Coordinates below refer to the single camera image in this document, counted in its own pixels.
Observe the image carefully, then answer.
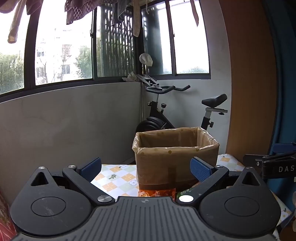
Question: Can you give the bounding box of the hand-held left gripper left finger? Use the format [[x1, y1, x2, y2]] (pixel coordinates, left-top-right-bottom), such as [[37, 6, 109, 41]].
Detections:
[[30, 157, 115, 207]]

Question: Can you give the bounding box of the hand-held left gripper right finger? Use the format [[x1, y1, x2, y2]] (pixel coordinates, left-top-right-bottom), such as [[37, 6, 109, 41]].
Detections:
[[177, 157, 263, 205]]

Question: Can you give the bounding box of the plastic-lined cardboard box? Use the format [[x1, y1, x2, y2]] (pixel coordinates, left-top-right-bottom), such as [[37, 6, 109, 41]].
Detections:
[[132, 127, 220, 193]]

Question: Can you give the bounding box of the person's right hand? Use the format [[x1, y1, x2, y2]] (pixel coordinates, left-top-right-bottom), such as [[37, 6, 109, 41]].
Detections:
[[291, 192, 296, 233]]

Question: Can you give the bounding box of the checked flower tablecloth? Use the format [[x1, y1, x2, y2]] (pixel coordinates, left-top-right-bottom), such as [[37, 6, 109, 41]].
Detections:
[[90, 153, 293, 230]]

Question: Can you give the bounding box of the green snack packet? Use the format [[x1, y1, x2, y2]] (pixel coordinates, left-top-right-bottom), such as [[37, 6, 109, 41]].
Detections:
[[176, 182, 201, 202]]

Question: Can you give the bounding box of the orange clear snack packet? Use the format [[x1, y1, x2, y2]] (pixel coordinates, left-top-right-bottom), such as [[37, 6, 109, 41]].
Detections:
[[138, 188, 176, 197]]

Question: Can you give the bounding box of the black exercise bike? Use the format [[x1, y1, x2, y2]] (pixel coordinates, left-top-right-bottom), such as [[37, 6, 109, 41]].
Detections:
[[135, 74, 228, 135]]

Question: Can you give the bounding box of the wooden panel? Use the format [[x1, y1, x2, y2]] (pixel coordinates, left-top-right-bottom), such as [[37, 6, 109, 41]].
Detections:
[[218, 0, 278, 160]]

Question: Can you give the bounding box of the dark blue panel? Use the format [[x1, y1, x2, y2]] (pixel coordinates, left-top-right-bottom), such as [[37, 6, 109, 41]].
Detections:
[[264, 0, 296, 209]]

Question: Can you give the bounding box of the white plastic bag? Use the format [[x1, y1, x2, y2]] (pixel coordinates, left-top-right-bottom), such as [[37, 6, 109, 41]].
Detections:
[[122, 71, 139, 82]]

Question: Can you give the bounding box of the red printed box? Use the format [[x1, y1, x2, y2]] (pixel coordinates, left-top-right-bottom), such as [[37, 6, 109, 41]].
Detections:
[[0, 185, 18, 241]]

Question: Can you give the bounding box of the perforated metal screen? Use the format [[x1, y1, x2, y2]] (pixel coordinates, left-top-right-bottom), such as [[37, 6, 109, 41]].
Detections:
[[97, 5, 137, 78]]

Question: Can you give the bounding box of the dark dotted hanging garment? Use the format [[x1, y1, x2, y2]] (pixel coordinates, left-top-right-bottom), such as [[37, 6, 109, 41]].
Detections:
[[65, 0, 102, 25]]

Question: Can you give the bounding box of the beige hanging garment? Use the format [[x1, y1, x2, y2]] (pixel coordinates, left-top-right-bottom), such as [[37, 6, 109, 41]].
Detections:
[[0, 0, 27, 44]]

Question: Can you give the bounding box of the grey hanging towel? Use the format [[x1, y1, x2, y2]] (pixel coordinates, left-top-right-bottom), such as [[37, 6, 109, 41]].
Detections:
[[112, 0, 130, 22]]

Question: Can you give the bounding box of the beige hanging strap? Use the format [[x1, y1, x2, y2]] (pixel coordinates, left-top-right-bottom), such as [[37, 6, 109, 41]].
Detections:
[[132, 0, 142, 37]]

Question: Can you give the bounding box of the brown hanging strap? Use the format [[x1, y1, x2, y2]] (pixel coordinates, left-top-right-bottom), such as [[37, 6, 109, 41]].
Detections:
[[191, 0, 199, 27]]

